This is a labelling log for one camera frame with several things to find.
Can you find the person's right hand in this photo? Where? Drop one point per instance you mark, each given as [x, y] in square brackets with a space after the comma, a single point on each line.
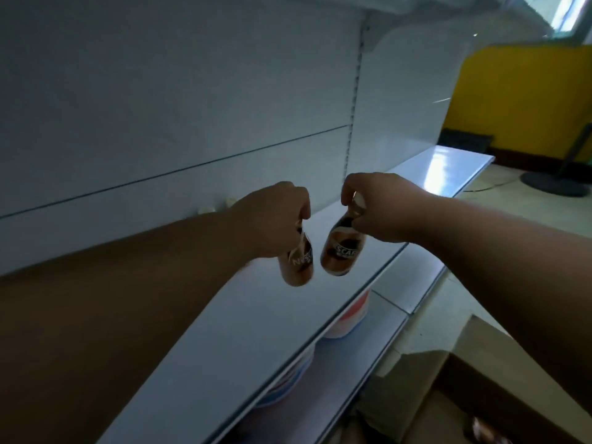
[384, 208]

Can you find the person's left hand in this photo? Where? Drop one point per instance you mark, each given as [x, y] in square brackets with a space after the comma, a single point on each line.
[273, 217]

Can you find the person's right fingers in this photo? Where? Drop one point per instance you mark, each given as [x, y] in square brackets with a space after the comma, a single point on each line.
[355, 203]

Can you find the person's left fingers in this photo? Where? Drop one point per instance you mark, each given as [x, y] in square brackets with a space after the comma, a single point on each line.
[303, 212]

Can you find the brown coffee drink bottle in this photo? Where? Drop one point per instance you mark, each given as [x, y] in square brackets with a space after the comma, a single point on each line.
[341, 254]
[297, 268]

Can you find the person's left forearm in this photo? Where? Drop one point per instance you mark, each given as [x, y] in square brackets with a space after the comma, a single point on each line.
[106, 314]

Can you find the person's right forearm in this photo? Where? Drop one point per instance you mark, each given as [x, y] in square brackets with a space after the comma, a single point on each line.
[513, 268]

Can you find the white metal shelving unit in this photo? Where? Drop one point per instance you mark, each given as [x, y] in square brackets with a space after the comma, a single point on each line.
[231, 180]

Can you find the white red blue tub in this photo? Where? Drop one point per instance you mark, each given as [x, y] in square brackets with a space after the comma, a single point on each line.
[289, 381]
[348, 319]

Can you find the black fan stand base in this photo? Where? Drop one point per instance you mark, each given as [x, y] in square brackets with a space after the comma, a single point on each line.
[555, 182]

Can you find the brown cardboard box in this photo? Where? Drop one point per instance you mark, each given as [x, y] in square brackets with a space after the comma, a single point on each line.
[467, 388]

